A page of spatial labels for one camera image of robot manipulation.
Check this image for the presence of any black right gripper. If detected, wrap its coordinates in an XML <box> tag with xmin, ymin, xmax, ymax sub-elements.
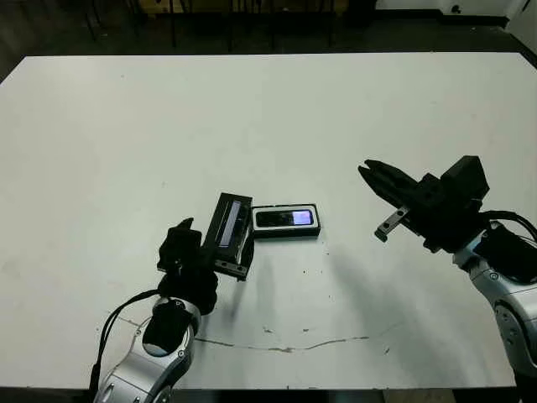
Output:
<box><xmin>357</xmin><ymin>160</ymin><xmax>483</xmax><ymax>253</ymax></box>

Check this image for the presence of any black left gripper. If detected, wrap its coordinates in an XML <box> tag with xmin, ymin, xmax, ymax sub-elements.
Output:
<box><xmin>158</xmin><ymin>217</ymin><xmax>249</xmax><ymax>316</ymax></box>

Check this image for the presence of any black box lid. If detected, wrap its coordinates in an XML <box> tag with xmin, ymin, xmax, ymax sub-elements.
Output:
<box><xmin>201</xmin><ymin>191</ymin><xmax>256</xmax><ymax>279</ymax></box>

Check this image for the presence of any black box base white inlay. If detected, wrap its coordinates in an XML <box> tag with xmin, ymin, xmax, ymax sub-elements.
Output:
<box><xmin>250</xmin><ymin>201</ymin><xmax>323</xmax><ymax>240</ymax></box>

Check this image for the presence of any black mesh office chair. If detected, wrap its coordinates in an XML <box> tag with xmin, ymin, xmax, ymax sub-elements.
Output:
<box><xmin>169</xmin><ymin>0</ymin><xmax>234</xmax><ymax>54</ymax></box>

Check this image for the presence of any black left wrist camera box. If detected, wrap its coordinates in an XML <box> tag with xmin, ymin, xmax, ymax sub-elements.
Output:
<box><xmin>157</xmin><ymin>228</ymin><xmax>203</xmax><ymax>274</ymax></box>

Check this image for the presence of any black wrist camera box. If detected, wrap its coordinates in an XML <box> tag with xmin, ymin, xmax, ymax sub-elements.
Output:
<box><xmin>442</xmin><ymin>155</ymin><xmax>491</xmax><ymax>203</ymax></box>
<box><xmin>157</xmin><ymin>228</ymin><xmax>203</xmax><ymax>274</ymax></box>

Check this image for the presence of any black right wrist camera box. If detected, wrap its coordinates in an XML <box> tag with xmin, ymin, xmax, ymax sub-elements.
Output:
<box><xmin>442</xmin><ymin>155</ymin><xmax>491</xmax><ymax>203</ymax></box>

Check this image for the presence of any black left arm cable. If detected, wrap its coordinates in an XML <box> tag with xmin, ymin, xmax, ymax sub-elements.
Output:
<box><xmin>89</xmin><ymin>289</ymin><xmax>165</xmax><ymax>390</ymax></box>

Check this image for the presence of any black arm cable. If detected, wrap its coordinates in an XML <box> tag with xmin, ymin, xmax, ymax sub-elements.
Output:
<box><xmin>89</xmin><ymin>289</ymin><xmax>165</xmax><ymax>390</ymax></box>
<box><xmin>477</xmin><ymin>209</ymin><xmax>537</xmax><ymax>240</ymax></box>

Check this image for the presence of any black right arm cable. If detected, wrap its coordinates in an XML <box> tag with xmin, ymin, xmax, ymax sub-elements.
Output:
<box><xmin>477</xmin><ymin>209</ymin><xmax>537</xmax><ymax>240</ymax></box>

